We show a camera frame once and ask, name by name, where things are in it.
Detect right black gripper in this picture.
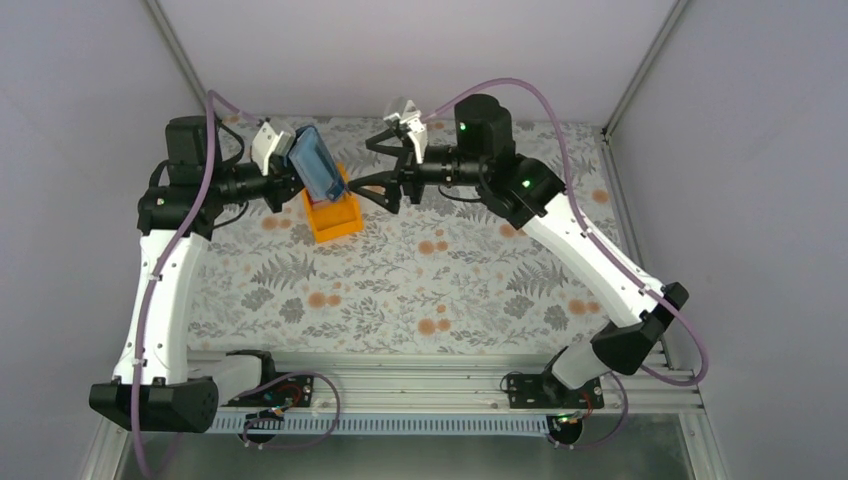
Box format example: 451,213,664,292
346,129,485,214

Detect blue card holder wallet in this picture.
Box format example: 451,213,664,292
287,125,347,203

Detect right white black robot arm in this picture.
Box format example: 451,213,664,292
349,94,689,407

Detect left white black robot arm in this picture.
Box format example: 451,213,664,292
89,116,304,433

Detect orange plastic bin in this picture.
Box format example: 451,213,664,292
301,189,365,243

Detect floral patterned table mat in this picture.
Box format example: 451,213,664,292
185,115,647,356

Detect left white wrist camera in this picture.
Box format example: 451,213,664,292
250,117,296,176

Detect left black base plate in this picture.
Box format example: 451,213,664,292
226,375,315,409

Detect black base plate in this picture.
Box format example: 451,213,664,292
499,371,605,410
226,375,315,409

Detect aluminium mounting rail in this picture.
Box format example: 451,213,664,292
105,351,705,416

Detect grey slotted cable duct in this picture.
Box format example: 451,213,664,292
249,413,549,437

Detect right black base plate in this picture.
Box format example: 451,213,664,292
499,371,605,410

